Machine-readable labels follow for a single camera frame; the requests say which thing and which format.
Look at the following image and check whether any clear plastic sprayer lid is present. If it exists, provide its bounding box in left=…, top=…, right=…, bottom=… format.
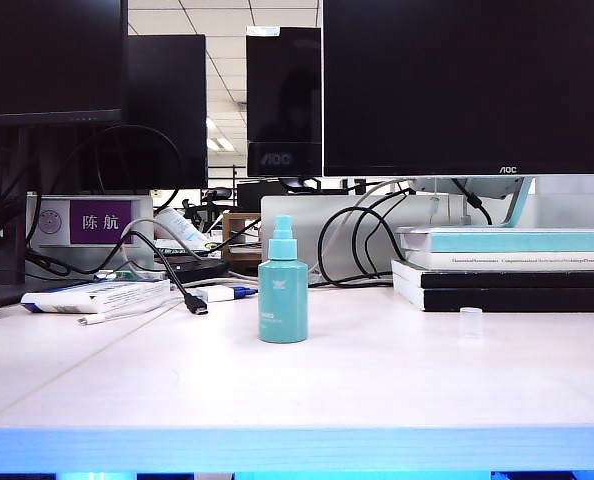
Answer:
left=459, top=307, right=483, bottom=342

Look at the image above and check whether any black monitor power cable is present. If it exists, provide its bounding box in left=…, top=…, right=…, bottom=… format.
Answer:
left=450, top=177, right=494, bottom=226

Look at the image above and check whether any white USB cable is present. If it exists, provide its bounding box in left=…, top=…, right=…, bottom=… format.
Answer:
left=76, top=297, right=189, bottom=327

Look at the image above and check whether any white adapter with blue plug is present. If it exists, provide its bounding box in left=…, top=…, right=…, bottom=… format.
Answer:
left=196, top=284, right=259, bottom=303

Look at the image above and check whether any black HDMI cable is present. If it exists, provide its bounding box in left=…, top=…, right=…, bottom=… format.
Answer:
left=25, top=229, right=211, bottom=318

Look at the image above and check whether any white long cable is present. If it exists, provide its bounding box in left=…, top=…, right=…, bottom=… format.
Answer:
left=228, top=178, right=404, bottom=283

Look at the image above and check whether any black monitor stand foot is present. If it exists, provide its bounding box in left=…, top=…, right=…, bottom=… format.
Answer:
left=277, top=176, right=324, bottom=195

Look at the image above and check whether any black looped cable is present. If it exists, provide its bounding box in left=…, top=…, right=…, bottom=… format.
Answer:
left=308, top=205, right=404, bottom=289

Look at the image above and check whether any narrow black AOC monitor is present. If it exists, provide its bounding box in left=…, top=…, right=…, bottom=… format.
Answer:
left=245, top=25, right=324, bottom=179

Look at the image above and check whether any black arching cable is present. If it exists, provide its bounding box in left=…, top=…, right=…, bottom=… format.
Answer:
left=28, top=123, right=185, bottom=252

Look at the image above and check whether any white and blue carton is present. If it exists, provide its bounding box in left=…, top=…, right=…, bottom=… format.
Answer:
left=20, top=279, right=172, bottom=315

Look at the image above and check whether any silver monitor stand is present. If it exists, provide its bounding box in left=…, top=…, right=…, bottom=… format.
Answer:
left=408, top=174, right=536, bottom=229

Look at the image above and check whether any small dark background monitor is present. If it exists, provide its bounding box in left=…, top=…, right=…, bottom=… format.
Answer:
left=236, top=181, right=290, bottom=213

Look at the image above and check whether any teal spray bottle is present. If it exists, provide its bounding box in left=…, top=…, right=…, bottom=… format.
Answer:
left=257, top=214, right=310, bottom=345

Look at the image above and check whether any thin black cable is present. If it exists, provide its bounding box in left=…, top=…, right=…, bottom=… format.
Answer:
left=351, top=188, right=413, bottom=279

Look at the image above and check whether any dark monitor stand column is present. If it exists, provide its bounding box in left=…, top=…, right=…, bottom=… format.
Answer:
left=0, top=124, right=32, bottom=287

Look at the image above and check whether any white spine book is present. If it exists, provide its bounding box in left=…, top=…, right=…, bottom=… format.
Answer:
left=402, top=250, right=594, bottom=273

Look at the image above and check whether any teal spine book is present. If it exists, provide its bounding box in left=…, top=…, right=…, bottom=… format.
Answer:
left=394, top=225, right=594, bottom=254

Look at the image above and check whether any black monitor with button row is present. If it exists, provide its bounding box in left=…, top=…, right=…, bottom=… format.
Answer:
left=0, top=0, right=129, bottom=126

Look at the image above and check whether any large black AOC monitor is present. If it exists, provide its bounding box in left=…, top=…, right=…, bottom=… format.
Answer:
left=321, top=0, right=594, bottom=178

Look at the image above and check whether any wooden box frame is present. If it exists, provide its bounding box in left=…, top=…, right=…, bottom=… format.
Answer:
left=221, top=211, right=262, bottom=263

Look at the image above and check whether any grey looped cable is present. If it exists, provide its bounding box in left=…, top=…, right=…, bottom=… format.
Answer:
left=120, top=217, right=204, bottom=281

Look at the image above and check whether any purple and white name sign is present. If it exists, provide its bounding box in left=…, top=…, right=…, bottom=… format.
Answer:
left=25, top=194, right=156, bottom=249

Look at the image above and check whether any grey desk partition panel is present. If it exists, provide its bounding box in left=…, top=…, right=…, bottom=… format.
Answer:
left=260, top=193, right=471, bottom=279

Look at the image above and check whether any black office chair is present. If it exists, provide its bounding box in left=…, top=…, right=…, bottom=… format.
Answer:
left=182, top=187, right=238, bottom=233

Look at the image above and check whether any white cream tube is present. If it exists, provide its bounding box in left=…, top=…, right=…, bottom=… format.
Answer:
left=155, top=207, right=206, bottom=250

